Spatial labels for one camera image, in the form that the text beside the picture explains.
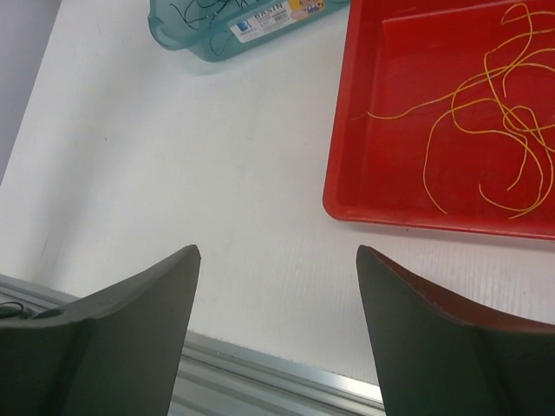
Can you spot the teal transparent plastic bin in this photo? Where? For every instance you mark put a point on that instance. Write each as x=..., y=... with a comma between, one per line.
x=218, y=30

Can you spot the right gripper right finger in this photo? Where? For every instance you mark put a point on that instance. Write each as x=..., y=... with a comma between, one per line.
x=439, y=353

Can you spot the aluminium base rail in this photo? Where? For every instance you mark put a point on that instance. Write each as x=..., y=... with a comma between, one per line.
x=219, y=378

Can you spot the red plastic tray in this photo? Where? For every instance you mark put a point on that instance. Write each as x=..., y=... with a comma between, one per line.
x=445, y=117

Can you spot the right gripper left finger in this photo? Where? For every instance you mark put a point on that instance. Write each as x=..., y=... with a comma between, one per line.
x=114, y=352

